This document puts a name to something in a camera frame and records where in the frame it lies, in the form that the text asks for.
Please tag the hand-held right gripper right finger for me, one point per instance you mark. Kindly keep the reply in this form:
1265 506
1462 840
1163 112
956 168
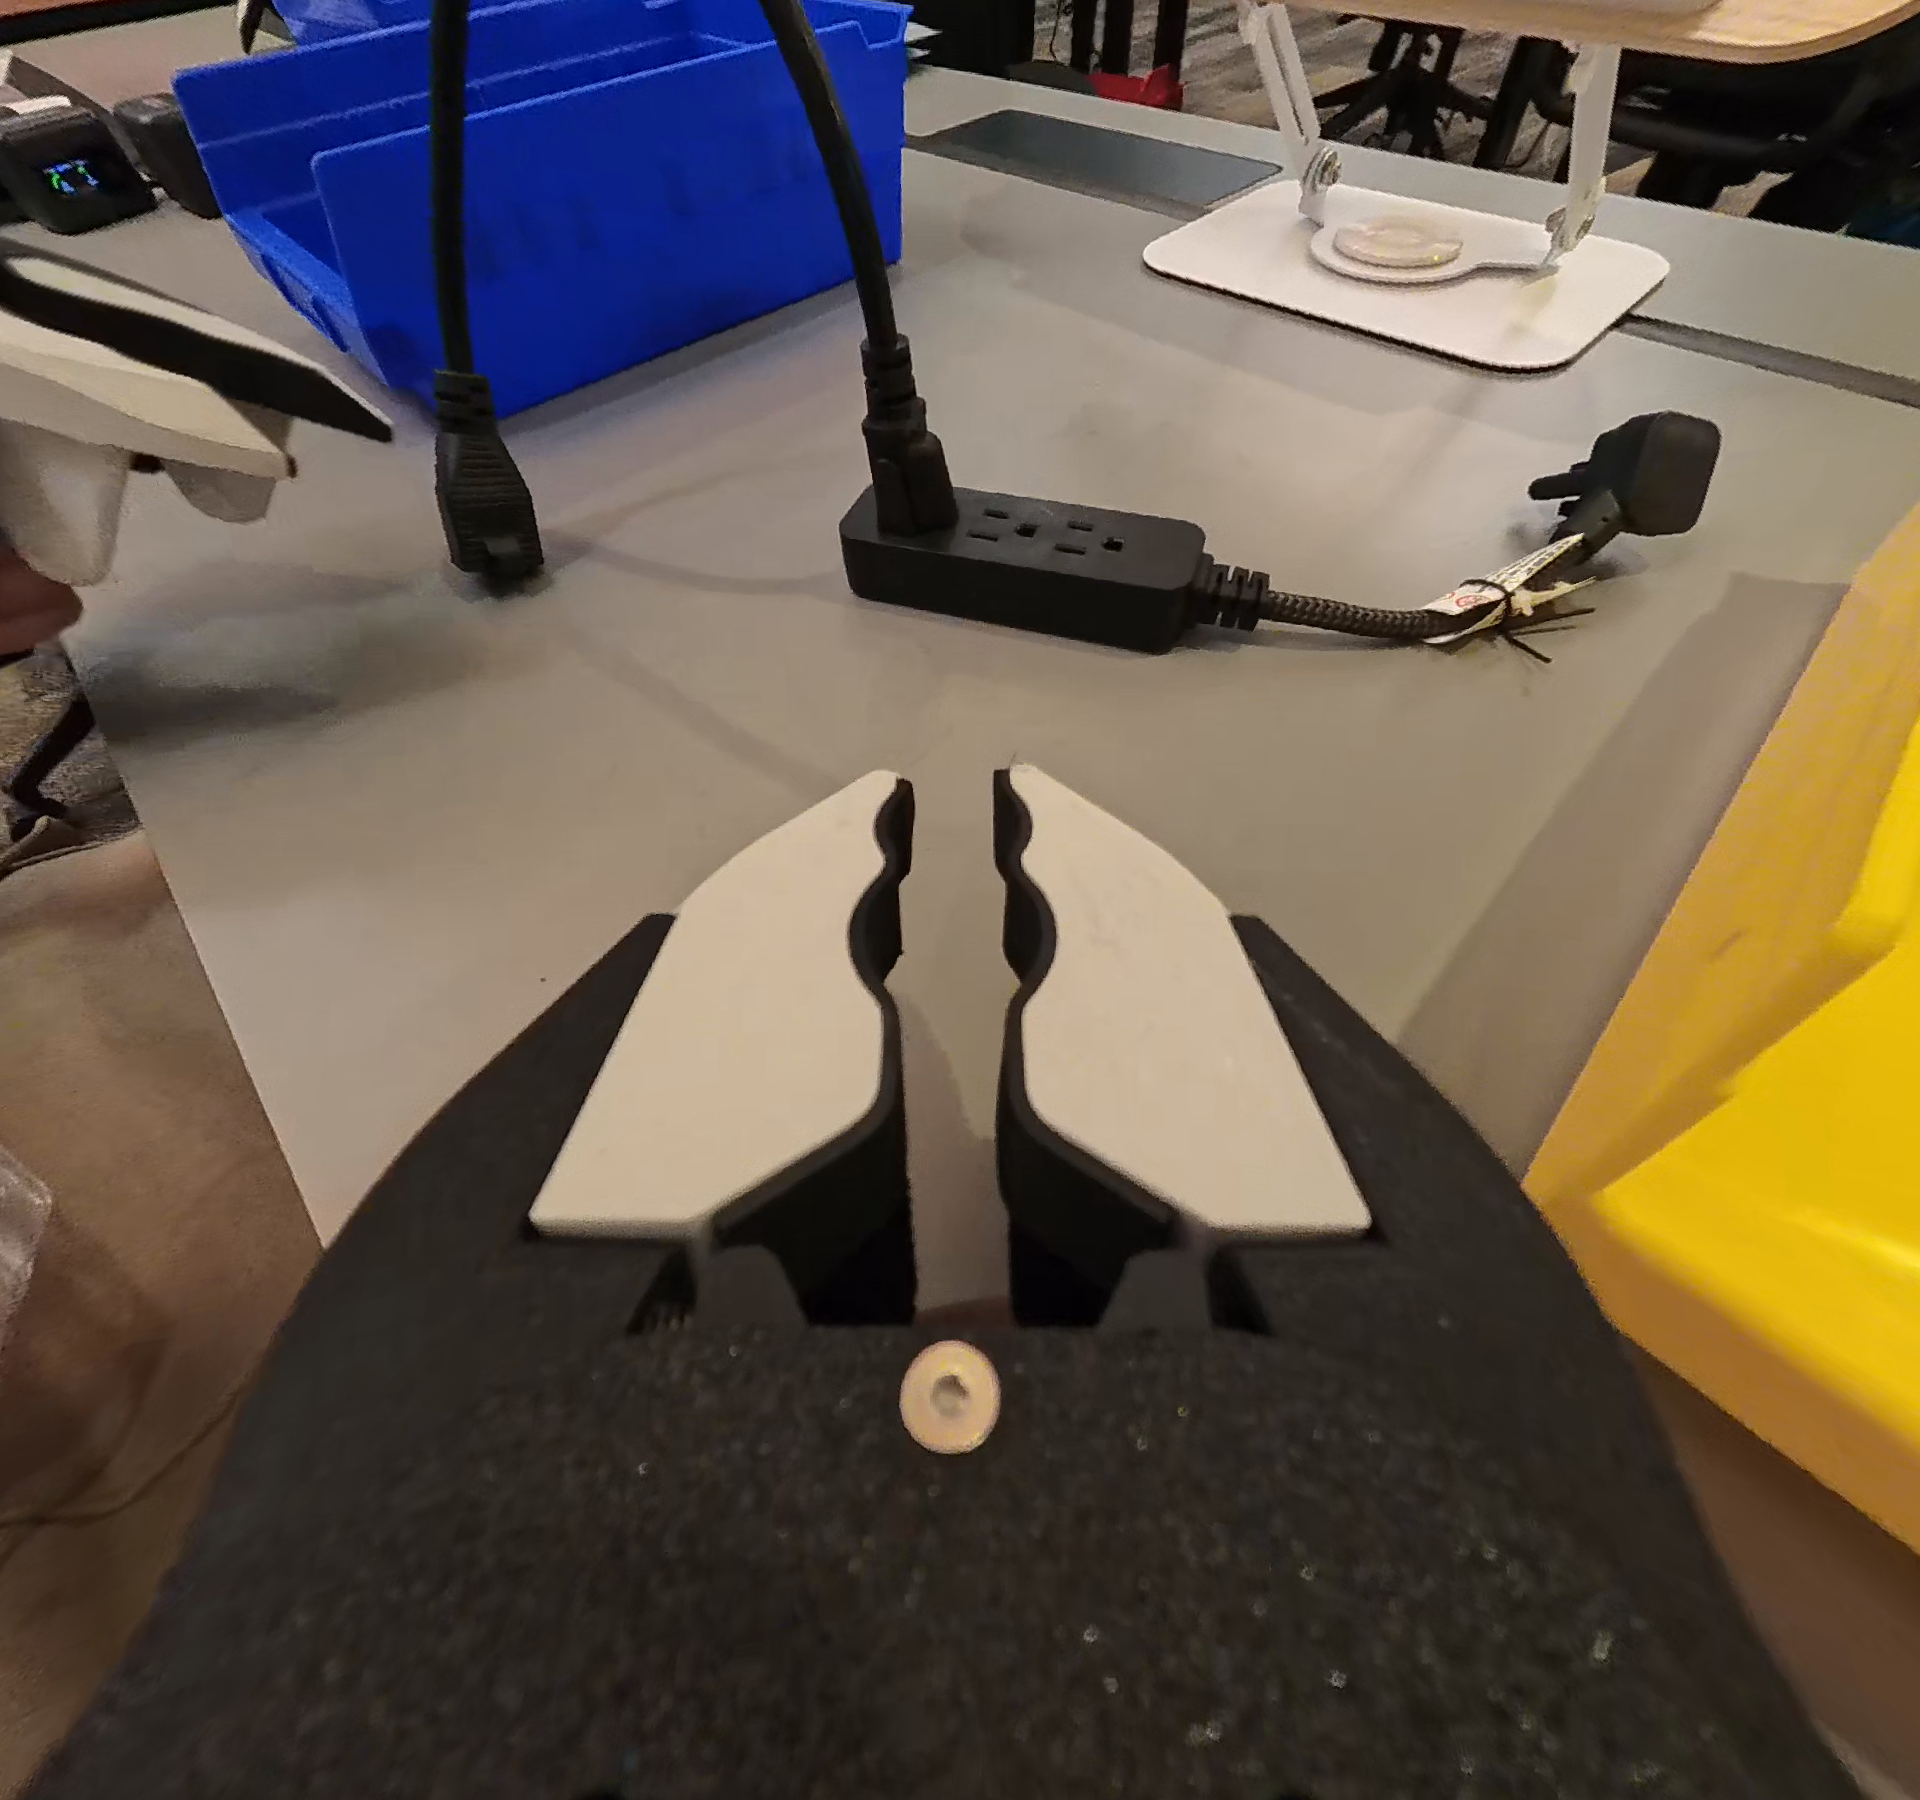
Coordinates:
1171 1050

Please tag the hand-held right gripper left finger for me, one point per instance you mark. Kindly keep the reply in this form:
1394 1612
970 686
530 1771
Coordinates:
734 1050

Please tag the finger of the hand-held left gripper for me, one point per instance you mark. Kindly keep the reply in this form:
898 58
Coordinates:
224 369
120 398

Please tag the black power strip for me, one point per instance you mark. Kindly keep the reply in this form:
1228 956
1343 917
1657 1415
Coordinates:
1050 578

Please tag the yellow plastic bin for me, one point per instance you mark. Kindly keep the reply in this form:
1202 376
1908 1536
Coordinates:
1771 1230

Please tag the grey desk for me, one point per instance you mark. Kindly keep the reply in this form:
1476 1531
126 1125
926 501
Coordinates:
600 720

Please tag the person's left hand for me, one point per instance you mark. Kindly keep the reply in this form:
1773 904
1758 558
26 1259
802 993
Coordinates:
30 623

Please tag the black battery pack with display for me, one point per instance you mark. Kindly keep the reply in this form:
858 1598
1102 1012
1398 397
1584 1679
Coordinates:
69 172

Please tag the person's tan trousers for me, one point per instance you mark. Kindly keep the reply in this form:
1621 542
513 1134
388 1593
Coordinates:
135 1305

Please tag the white document stand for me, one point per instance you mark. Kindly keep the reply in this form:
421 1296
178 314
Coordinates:
1425 285

